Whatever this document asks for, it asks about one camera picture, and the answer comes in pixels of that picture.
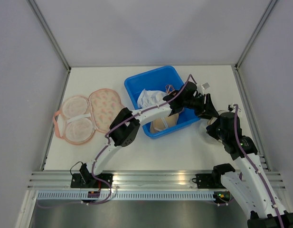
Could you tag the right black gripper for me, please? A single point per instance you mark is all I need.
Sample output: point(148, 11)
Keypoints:
point(210, 128)

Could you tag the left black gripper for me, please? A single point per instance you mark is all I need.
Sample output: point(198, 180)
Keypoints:
point(207, 110)

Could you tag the white mesh laundry bag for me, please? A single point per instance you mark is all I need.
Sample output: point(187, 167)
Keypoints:
point(203, 124)

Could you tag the white satin bra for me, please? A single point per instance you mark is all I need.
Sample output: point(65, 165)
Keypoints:
point(150, 97)

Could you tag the floral mesh laundry bag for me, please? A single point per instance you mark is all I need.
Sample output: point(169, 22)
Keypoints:
point(80, 117)

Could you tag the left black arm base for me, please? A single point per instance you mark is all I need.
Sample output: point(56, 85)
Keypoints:
point(91, 183)

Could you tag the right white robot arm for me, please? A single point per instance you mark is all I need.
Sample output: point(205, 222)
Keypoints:
point(251, 188)

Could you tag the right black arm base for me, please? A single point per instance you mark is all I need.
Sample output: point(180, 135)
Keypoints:
point(206, 181)

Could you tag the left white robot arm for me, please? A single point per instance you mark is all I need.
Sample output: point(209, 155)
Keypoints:
point(125, 126)

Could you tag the beige bra in bin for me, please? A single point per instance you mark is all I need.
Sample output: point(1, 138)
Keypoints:
point(165, 118)

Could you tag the blue plastic bin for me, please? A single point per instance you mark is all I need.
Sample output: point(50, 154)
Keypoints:
point(148, 88)

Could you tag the white slotted cable duct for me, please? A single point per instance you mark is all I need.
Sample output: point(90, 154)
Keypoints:
point(127, 195)

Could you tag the aluminium mounting rail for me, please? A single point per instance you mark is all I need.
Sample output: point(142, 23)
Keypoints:
point(122, 180)

